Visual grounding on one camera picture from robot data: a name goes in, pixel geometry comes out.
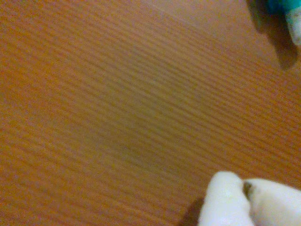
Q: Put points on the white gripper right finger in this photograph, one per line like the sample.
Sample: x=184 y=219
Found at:
x=277 y=207

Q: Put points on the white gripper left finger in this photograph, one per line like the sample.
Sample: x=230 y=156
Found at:
x=223 y=202

